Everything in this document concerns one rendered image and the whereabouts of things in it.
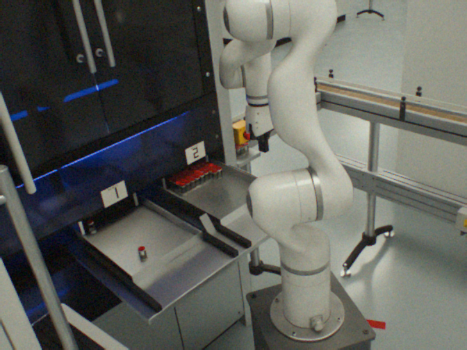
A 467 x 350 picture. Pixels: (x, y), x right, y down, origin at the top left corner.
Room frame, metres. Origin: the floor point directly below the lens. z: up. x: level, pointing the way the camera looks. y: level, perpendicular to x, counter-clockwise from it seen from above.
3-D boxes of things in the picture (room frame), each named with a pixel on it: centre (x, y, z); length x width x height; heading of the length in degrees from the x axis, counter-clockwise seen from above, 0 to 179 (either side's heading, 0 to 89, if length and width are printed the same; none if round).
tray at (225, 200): (1.48, 0.10, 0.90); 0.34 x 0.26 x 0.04; 41
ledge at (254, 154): (1.77, 0.00, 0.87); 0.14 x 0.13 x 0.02; 41
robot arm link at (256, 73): (1.38, -0.08, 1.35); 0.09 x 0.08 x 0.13; 95
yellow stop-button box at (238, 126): (1.73, -0.02, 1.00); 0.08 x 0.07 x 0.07; 41
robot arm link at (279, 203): (0.88, -0.10, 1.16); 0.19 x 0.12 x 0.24; 95
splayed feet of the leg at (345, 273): (2.06, -0.66, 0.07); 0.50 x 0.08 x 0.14; 131
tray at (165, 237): (1.25, 0.35, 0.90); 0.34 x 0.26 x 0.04; 41
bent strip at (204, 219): (1.21, 0.09, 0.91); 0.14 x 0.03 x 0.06; 42
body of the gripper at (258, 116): (1.38, -0.08, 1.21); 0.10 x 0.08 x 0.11; 131
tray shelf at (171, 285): (1.31, 0.18, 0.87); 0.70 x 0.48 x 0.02; 131
